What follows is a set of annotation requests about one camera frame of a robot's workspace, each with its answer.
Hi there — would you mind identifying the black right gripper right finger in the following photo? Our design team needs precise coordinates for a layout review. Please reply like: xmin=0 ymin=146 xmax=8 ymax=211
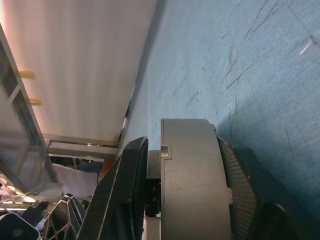
xmin=216 ymin=135 xmax=305 ymax=240

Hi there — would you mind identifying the aluminium frame crossbar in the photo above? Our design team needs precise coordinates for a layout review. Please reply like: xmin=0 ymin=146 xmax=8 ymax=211
xmin=46 ymin=139 xmax=119 ymax=159

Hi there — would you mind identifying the white cloth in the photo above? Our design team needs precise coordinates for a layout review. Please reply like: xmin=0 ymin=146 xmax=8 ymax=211
xmin=52 ymin=162 xmax=101 ymax=199

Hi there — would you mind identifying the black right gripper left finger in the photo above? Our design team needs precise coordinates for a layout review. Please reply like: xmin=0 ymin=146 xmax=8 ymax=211
xmin=76 ymin=136 xmax=149 ymax=240

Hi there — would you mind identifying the aluminium frame post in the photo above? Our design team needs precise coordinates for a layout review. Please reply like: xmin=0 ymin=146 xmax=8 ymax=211
xmin=0 ymin=22 xmax=65 ymax=197

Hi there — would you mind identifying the motor lid with circuit board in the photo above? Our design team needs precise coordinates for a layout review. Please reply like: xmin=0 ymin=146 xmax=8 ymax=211
xmin=143 ymin=118 xmax=233 ymax=240

